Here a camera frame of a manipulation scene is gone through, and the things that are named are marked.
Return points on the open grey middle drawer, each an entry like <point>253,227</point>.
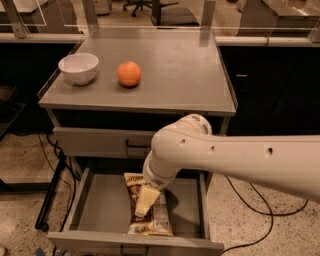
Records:
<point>100,217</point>

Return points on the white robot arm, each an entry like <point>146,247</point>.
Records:
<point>289,164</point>

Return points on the black table leg frame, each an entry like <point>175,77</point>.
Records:
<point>48,187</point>

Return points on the black office chair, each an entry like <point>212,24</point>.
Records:
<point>164,14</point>

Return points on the closed grey top drawer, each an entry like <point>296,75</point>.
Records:
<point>109,143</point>

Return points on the brown chip bag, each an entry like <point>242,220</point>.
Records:
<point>156,221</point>

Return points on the orange fruit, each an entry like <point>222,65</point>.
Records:
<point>129,74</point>

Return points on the white ceramic bowl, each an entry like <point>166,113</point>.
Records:
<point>79,68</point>

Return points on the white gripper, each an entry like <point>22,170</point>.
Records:
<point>156,179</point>

